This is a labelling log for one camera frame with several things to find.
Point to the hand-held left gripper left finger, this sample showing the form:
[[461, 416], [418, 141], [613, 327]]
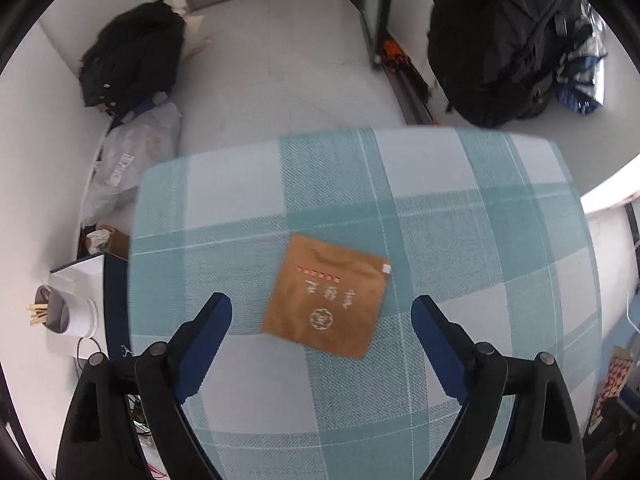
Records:
[[205, 345]]

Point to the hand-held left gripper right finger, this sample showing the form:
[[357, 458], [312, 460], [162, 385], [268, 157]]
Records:
[[440, 350]]

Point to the brown paper packet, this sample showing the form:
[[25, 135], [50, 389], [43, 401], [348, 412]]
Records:
[[325, 300]]

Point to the checked teal tablecloth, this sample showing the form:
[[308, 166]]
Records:
[[450, 240]]

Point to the brown cardboard box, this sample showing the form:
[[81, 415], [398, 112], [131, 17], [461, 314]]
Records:
[[120, 245]]

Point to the grey chopstick holder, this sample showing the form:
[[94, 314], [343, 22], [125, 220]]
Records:
[[75, 312]]

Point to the white side table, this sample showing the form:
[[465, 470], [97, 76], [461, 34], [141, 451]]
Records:
[[80, 272]]

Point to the crumpled white bag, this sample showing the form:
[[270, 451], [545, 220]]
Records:
[[97, 242]]

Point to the red checked box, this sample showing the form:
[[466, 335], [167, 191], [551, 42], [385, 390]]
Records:
[[614, 380]]

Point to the grey plastic bag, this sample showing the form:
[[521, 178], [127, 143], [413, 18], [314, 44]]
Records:
[[135, 160]]

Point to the orange tool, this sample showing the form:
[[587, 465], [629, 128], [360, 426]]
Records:
[[394, 54]]

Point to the black clothes pile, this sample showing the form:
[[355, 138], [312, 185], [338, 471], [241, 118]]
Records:
[[132, 50]]

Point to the silver folding umbrella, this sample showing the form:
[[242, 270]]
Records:
[[585, 80]]

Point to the black backpack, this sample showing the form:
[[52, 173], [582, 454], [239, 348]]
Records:
[[495, 45]]

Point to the white cloth bag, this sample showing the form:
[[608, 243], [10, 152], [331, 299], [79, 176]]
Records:
[[195, 35]]

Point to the black sliding door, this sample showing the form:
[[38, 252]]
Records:
[[372, 5]]

